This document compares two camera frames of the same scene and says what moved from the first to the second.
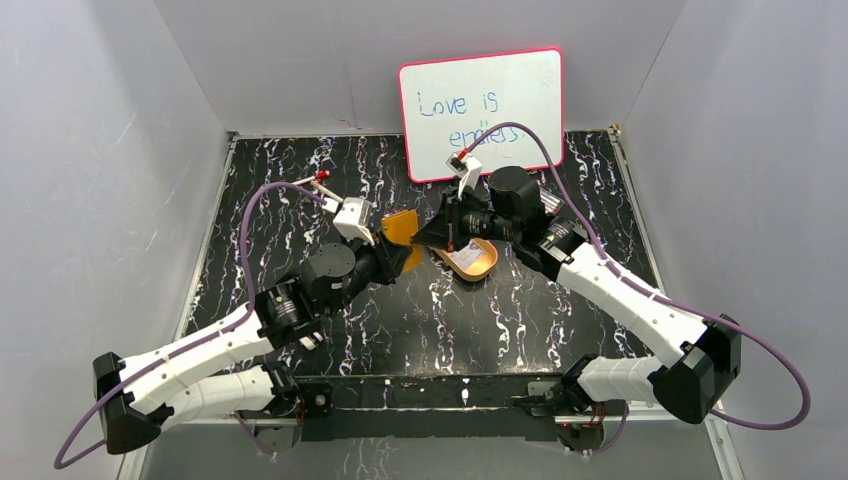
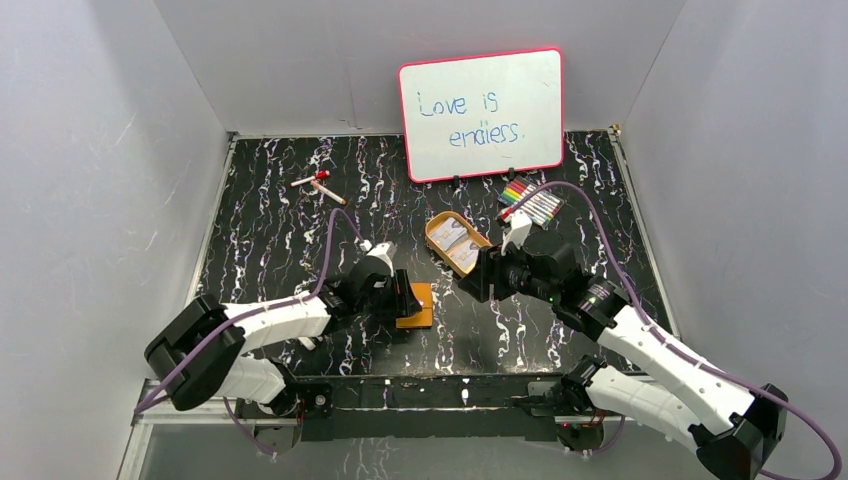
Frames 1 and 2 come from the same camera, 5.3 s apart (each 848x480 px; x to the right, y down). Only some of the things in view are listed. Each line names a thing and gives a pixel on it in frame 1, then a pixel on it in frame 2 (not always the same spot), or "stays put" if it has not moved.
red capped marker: [319, 175] stays put
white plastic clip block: [309, 342] stays put
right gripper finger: [435, 233] → [481, 282]
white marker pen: [326, 191] stays put
